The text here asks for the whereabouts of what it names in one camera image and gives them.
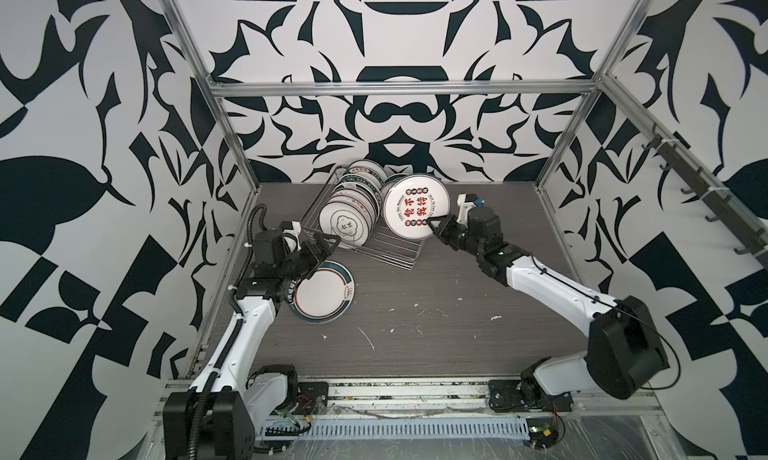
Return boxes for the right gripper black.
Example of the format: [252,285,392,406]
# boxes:
[427,214,488,261]

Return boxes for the white plate red characters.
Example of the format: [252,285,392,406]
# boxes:
[380,172,409,201]
[382,174,450,240]

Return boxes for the white plate red green band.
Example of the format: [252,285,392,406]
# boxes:
[297,261,355,324]

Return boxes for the wire dish rack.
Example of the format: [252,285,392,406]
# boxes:
[301,165,424,270]

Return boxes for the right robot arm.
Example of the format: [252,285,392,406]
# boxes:
[426,202,679,404]

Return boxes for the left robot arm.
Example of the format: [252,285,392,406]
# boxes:
[162,222,340,459]

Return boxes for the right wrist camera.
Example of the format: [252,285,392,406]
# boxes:
[457,193,484,224]

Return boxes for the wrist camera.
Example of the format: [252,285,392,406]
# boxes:
[278,220,302,253]
[457,193,484,224]

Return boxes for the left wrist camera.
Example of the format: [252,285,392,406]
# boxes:
[278,220,302,253]

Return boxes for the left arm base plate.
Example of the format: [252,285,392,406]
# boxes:
[273,381,329,416]

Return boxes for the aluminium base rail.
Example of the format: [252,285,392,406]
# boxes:
[242,374,663,421]

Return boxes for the black corrugated cable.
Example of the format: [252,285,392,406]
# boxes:
[185,315,247,460]

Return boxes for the white cable duct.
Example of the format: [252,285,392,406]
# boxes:
[260,417,530,441]

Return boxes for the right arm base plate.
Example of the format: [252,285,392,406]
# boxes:
[488,379,573,413]

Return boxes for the aluminium frame crossbar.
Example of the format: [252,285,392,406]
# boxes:
[209,80,596,98]

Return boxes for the wall hook rail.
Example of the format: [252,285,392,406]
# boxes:
[641,123,767,269]

